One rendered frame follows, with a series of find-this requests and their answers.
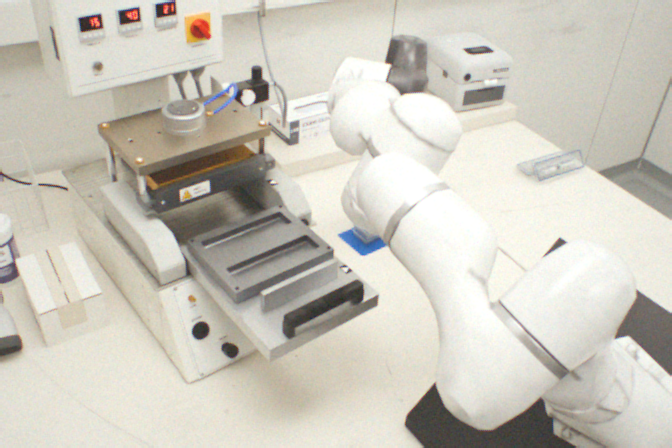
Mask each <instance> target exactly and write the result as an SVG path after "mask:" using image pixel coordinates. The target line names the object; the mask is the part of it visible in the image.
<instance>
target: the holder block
mask: <svg viewBox="0 0 672 448"><path fill-rule="evenodd" d="M187 248H188V251H189V253H190V254H191V256H192V257H193V258H194V259H195V260H196V261H197V262H198V263H200V264H201V265H202V266H203V268H204V269H205V270H206V271H207V272H208V273H209V274H210V275H211V276H212V277H213V278H214V280H215V281H216V282H217V283H218V284H219V286H220V287H221V288H222V289H223V290H224V291H225V293H226V294H227V295H228V296H229V297H230V298H231V299H232V300H233V301H235V302H236V303H237V304H238V303H240V302H242V301H245V300H247V299H249V298H251V297H253V296H255V295H258V294H260V292H261V291H264V290H266V289H268V288H271V287H273V286H275V285H278V284H280V282H282V281H284V280H286V279H289V278H291V277H293V276H295V275H297V274H299V273H303V272H305V271H307V270H309V269H311V268H314V267H316V266H318V265H320V264H322V263H324V262H327V261H329V260H331V259H334V253H335V248H334V247H331V246H330V245H329V244H328V243H327V242H326V241H324V240H323V239H322V238H321V237H320V236H319V235H317V234H316V233H315V232H314V231H313V230H311V229H310V228H309V227H308V226H307V225H306V224H304V223H303V222H301V221H300V220H299V218H298V217H296V216H295V215H294V214H293V213H292V212H290V211H289V210H288V209H287V208H286V207H285V206H283V205H282V204H279V205H277V206H274V207H272V208H268V209H265V210H263V211H260V212H257V213H255V214H252V215H250V216H247V217H244V219H242V220H239V221H236V222H233V223H230V224H228V225H225V226H223V227H220V228H217V229H215V230H212V231H210V232H207V233H204V234H202V235H198V236H196V237H193V238H190V239H188V240H187Z"/></svg>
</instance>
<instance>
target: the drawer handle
mask: <svg viewBox="0 0 672 448"><path fill-rule="evenodd" d="M364 295H365V289H364V284H362V283H361V281H360V280H359V279H355V280H353V281H351V283H349V284H346V285H344V286H342V287H340V288H338V289H336V290H334V291H331V292H329V293H327V294H325V295H323V296H321V297H319V298H317V299H315V300H313V301H311V302H309V303H307V304H305V305H303V306H300V307H298V308H296V309H293V310H291V311H289V312H287V313H285V314H284V316H283V321H282V332H283V333H284V335H285V336H286V337H287V338H288V339H290V338H292V337H294V336H295V328H297V327H299V326H302V325H304V324H306V323H308V322H310V321H312V320H313V319H315V318H317V317H319V315H321V314H323V313H325V312H327V311H329V310H331V309H334V308H336V307H338V306H340V305H342V304H344V303H346V302H348V301H350V300H352V299H353V300H354V301H356V302H357V303H360V302H362V301H364Z"/></svg>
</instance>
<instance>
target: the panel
mask: <svg viewBox="0 0 672 448"><path fill-rule="evenodd" d="M170 290H171V293H172V296H173V300H174V303H175V306H176V309H177V312H178V316H179V319H180V322H181V326H182V330H183V333H184V336H185V339H186V342H187V346H188V349H189V352H190V355H192V358H193V362H194V366H195V369H196V372H197V375H198V379H201V378H203V377H205V376H207V375H208V374H210V373H212V372H214V371H216V370H218V369H220V368H222V367H224V366H226V365H229V364H231V363H233V362H235V361H237V360H239V359H241V358H243V357H245V355H247V354H249V353H251V352H253V351H255V350H256V349H258V348H257V347H256V346H255V345H254V344H253V343H252V342H251V341H250V339H249V338H248V337H247V336H246V335H245V334H244V333H243V331H242V330H241V329H240V328H239V327H238V326H237V325H236V324H235V322H234V321H232V319H231V318H230V317H229V316H228V315H227V314H226V312H225V311H224V310H223V309H222V308H221V307H220V306H219V305H218V303H217V302H216V301H215V300H214V299H213V298H212V297H211V295H210V294H209V293H208V292H207V291H206V290H205V289H204V288H203V285H202V284H201V283H200V282H199V281H197V280H196V279H195V278H194V277H192V278H190V279H187V280H185V281H183V282H180V283H178V284H175V285H173V286H171V287H170ZM199 324H205V325H207V326H208V327H209V334H208V336H207V337H206V338H204V339H199V338H197V337H196V336H195V333H193V331H195V328H196V327H197V326H198V325H199ZM225 342H228V343H233V344H235V345H237V346H238V347H239V353H238V355H237V356H236V358H234V359H230V357H228V356H226V355H225V354H224V353H223V351H221V346H222V344H223V343H225Z"/></svg>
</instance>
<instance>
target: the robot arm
mask: <svg viewBox="0 0 672 448"><path fill-rule="evenodd" d="M426 65H427V43H426V42H425V41H423V40H422V38H420V37H418V36H414V35H406V34H398V35H394V36H392V37H390V41H389V46H388V50H387V54H386V58H385V63H380V62H374V61H369V60H363V59H358V58H353V57H347V58H345V59H343V60H342V61H341V62H340V63H339V64H338V65H337V67H336V69H335V72H334V76H333V81H331V83H330V86H329V92H328V99H327V104H326V107H327V112H328V114H329V115H330V123H329V132H330V134H331V136H333V138H334V141H335V143H336V145H337V147H339V148H341V149H342V150H344V151H346V152H347V153H349V154H351V156H362V157H361V159H360V161H359V163H358V164H357V166H356V168H355V170H354V171H353V173H352V175H351V177H350V178H349V180H348V181H347V182H346V184H345V188H344V190H343V193H342V196H341V203H342V206H343V210H344V212H345V213H346V215H347V216H348V218H349V220H350V222H351V223H353V224H354V225H356V226H358V227H359V228H361V229H364V230H366V231H367V232H369V233H371V234H378V235H379V236H380V237H381V239H382V240H383V241H384V242H385V244H386V245H387V246H388V248H389V249H390V252H391V253H392V255H393V256H395V257H396V258H397V259H398V260H399V261H400V262H401V264H402V265H403V266H404V267H405V268H406V269H407V270H408V271H409V272H410V274H411V275H412V276H413V277H414V278H415V279H416V280H417V281H418V284H419V285H420V287H421V288H422V290H423V291H424V293H425V295H426V296H427V298H429V300H430V302H431V305H432V307H433V309H434V311H435V314H436V318H437V323H438V329H439V343H440V349H439V357H438V364H437V370H436V384H437V388H438V390H439V393H440V395H441V397H442V400H443V403H444V405H445V407H446V408H447V409H448V410H449V411H450V412H451V413H452V414H453V415H454V416H455V417H456V418H458V419H459V420H461V421H462V422H464V423H466V424H468V425H470V426H472V427H474V428H475V429H477V430H494V429H496V428H497V427H499V426H501V425H502V424H504V423H506V422H508V421H509V420H511V419H513V418H514V417H516V416H518V415H519V413H522V412H524V411H525V410H527V409H528V408H529V407H530V406H531V405H532V404H534V403H535V402H536V401H537V400H538V399H539V398H540V397H541V398H542V399H543V400H544V402H545V407H546V411H547V414H548V415H549V416H551V417H553V427H554V434H555V435H556V436H558V437H560V438H562V439H563V440H565V441H567V442H569V443H570V444H572V445H574V446H576V447H577V448H672V377H671V376H669V375H668V374H667V373H666V372H665V371H664V370H663V369H662V368H661V367H660V366H659V365H658V364H657V363H656V362H655V361H654V360H653V359H652V358H651V357H650V356H649V355H648V354H646V353H645V352H644V351H643V350H642V348H641V347H640V346H639V345H638V344H637V343H636V342H635V341H634V340H633V339H632V338H631V337H630V336H626V337H622V338H618V339H614V338H615V336H616V333H617V331H618V328H619V326H620V325H621V323H622V321H623V320H624V318H625V316H626V315H627V313H628V311H629V309H630V308H631V306H632V304H633V303H634V300H635V298H636V279H635V277H634V275H633V274H632V272H631V270H630V268H629V267H628V265H627V264H626V263H625V261H624V260H623V257H622V256H620V255H619V254H618V253H616V252H615V251H614V250H613V249H611V248H610V247H609V246H607V245H605V244H602V243H599V242H596V241H592V240H588V239H580V240H571V241H569V242H568V243H566V244H564V245H563V246H561V247H559V248H558V249H556V250H554V251H553V252H551V253H549V255H548V256H546V257H544V258H543V259H540V260H539V261H537V262H536V263H535V264H534V265H533V266H532V267H531V268H530V269H529V270H528V271H527V272H526V273H525V274H524V275H522V276H521V277H520V278H519V279H518V280H517V281H516V282H515V283H514V284H513V285H512V286H511V287H510V289H509V290H508V291H507V292H506V293H505V294H504V295H503V296H500V297H499V298H498V300H497V301H495V302H491V301H490V300H489V291H488V280H489V277H490V274H491V271H492V268H493V265H494V262H495V259H496V253H497V246H499V241H497V238H496V235H495V232H494V230H493V228H492V227H491V226H490V225H489V224H488V223H487V222H486V221H484V220H483V219H482V217H481V216H480V215H479V214H478V213H477V212H476V211H475V210H474V209H473V208H472V207H471V206H470V205H468V204H467V203H466V202H465V201H464V200H463V199H462V198H460V197H459V196H458V195H457V194H456V193H455V192H454V191H453V190H452V189H451V188H450V187H448V185H447V184H446V183H445V182H444V181H443V180H442V179H440V178H439V177H438V175H439V173H440V172H441V170H442V169H443V167H444V165H445V164H446V162H447V161H448V159H449V157H450V156H451V154H452V153H453V151H455V148H456V146H457V144H458V141H459V139H460V137H461V134H462V132H463V128H462V124H461V121H460V120H459V119H458V117H457V115H456V113H455V112H454V111H453V109H452V108H451V106H450V105H449V104H448V103H447V102H445V101H444V100H442V99H441V98H439V97H435V96H430V95H426V89H427V83H428V77H427V75H426Z"/></svg>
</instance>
